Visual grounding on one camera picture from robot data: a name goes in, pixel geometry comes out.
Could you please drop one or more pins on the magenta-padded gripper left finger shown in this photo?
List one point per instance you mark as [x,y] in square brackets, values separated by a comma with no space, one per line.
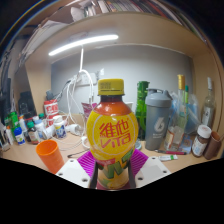
[73,173]

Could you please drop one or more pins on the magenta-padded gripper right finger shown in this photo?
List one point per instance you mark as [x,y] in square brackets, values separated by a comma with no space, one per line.
[153,171]

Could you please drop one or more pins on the yellow drink bottle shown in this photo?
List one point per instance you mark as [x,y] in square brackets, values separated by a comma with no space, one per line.
[111,133]

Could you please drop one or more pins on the white and green tube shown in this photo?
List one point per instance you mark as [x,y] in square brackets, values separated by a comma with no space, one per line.
[168,157]

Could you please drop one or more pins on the orange plastic cup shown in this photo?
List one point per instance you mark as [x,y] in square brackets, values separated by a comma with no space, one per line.
[51,158]

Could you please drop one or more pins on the clear bottle with yellow cap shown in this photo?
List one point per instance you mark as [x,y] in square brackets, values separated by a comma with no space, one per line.
[176,130]

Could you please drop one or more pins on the grey shaker bottle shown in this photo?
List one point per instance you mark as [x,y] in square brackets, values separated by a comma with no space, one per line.
[157,123]

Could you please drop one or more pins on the brown jar with white lid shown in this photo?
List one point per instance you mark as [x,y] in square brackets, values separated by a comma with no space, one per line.
[200,143]

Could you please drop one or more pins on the white bottle with blue cap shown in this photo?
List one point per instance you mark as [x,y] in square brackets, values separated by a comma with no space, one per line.
[19,136]

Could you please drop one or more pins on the magenta pouch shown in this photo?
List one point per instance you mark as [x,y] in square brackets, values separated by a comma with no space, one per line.
[87,109]

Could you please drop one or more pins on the brown mug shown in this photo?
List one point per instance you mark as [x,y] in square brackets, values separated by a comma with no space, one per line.
[213,145]

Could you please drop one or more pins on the tall green bottle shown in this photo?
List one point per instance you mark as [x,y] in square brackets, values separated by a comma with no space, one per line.
[141,106]

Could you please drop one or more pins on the red and white canister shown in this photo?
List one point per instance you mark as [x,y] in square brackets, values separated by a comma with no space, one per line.
[51,108]

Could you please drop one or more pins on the green plastic container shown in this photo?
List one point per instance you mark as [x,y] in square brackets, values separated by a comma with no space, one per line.
[14,119]

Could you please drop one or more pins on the clear glass bottle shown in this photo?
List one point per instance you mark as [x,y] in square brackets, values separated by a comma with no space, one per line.
[208,111]

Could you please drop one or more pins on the white power strip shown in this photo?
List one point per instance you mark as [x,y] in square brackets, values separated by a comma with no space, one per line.
[86,78]

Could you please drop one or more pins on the white bar desk lamp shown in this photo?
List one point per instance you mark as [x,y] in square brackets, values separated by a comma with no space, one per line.
[83,41]

